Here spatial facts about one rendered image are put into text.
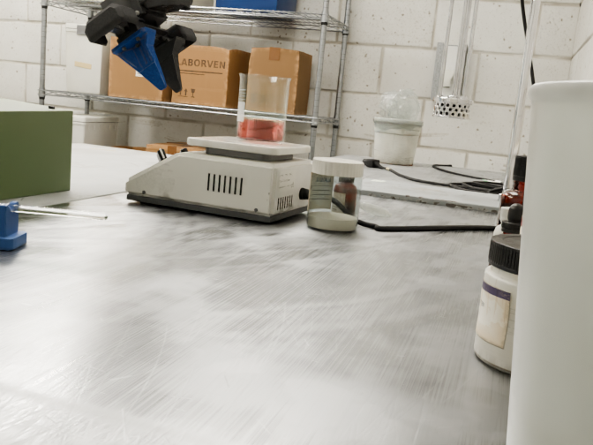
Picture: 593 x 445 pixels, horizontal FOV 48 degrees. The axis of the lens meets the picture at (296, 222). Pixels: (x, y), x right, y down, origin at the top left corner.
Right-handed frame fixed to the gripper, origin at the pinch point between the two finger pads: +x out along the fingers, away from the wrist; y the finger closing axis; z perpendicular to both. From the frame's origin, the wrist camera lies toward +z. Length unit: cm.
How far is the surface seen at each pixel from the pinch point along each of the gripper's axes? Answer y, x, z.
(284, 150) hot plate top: -7.8, 19.7, 13.4
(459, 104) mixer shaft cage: 36, 19, 29
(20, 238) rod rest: -36.2, 20.4, -0.8
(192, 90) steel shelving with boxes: 198, -65, -87
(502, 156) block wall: 242, 26, 18
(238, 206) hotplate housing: -10.3, 23.2, 6.3
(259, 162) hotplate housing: -9.8, 19.8, 10.8
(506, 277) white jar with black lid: -41, 39, 34
